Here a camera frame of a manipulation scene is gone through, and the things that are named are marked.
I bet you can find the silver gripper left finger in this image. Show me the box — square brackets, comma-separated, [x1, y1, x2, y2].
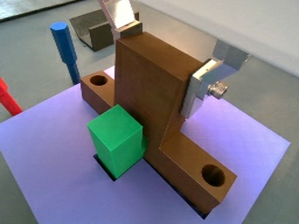
[97, 0, 143, 40]

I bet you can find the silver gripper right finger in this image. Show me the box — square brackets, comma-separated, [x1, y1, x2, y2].
[181, 40, 249, 119]

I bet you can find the brown T-shaped block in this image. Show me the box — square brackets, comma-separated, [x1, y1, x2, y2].
[80, 32, 236, 214]

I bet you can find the purple base board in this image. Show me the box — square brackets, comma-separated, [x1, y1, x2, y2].
[0, 86, 289, 224]

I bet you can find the blue peg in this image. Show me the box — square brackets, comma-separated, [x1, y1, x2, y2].
[51, 22, 80, 84]

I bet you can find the green U-shaped block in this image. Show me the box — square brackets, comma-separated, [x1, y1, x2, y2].
[88, 105, 145, 179]

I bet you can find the red peg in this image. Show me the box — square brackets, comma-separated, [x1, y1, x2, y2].
[0, 77, 23, 116]

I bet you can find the black U-channel bracket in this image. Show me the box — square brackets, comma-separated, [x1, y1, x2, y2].
[68, 8, 140, 53]

